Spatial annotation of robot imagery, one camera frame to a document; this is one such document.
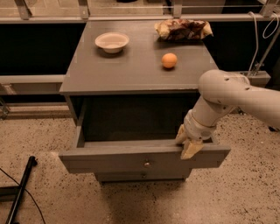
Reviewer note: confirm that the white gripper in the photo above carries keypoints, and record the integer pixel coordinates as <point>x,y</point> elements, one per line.
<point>196,129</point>

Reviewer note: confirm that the grey top drawer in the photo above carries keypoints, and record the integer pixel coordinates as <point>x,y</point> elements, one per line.
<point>134,133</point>

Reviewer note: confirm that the grey drawer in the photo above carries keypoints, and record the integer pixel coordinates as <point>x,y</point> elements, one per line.
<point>138,176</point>
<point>134,133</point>

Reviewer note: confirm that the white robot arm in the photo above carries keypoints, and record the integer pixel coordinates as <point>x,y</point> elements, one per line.
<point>220,93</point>

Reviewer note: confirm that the grey bottom drawer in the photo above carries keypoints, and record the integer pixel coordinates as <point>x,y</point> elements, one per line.
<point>138,176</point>

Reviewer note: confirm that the grey drawer cabinet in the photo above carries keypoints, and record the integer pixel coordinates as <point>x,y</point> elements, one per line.
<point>142,34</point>

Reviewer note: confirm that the orange fruit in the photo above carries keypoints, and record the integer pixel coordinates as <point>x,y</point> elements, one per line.
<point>169,60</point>

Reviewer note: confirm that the crumpled chip bag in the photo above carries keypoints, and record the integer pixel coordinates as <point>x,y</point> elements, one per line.
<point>182,29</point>

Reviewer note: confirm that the white bowl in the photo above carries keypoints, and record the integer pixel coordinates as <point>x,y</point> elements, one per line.
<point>112,42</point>

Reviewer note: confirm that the black stand leg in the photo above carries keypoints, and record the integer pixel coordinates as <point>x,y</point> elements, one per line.
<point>15,193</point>

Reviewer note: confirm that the metal railing frame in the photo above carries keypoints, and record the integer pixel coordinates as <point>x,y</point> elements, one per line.
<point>32,81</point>

